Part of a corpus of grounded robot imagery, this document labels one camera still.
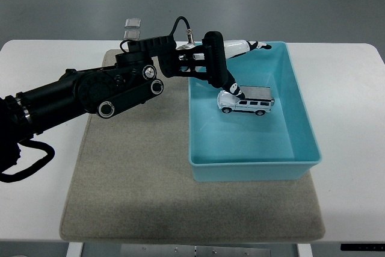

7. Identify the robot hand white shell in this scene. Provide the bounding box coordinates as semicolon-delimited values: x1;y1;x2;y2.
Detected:
202;30;273;100

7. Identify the white toy car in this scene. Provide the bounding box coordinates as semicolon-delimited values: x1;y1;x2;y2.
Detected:
216;85;276;117

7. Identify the blue plastic box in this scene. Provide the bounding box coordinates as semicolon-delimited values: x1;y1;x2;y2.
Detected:
188;41;324;182

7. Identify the brown felt mat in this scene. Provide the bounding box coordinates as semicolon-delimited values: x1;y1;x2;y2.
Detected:
59;48;327;243

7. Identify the grey metal plate with screws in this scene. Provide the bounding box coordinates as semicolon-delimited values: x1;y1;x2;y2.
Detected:
120;244;271;257

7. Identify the white table leg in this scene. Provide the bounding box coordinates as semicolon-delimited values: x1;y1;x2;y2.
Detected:
66;242;84;257
297;243;313;257

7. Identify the black table control panel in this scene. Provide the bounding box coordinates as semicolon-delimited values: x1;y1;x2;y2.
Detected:
340;243;385;252

